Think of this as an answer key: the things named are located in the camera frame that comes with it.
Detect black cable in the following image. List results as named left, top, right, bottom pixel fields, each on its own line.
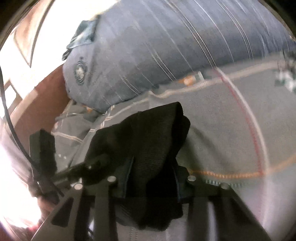
left=0, top=66, right=64, bottom=197

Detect blue plaid pillow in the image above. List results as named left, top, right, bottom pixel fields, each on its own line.
left=63, top=1, right=295, bottom=113

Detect brown wooden headboard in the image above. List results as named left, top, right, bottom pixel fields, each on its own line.
left=11, top=65, right=70, bottom=152

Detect grey patterned bed sheet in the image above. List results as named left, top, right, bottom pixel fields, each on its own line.
left=97, top=53, right=295, bottom=240

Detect grey patterned pillow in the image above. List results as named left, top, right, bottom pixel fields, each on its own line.
left=51, top=100, right=110, bottom=172

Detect black pants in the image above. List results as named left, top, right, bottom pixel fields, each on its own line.
left=84, top=102, right=190, bottom=230

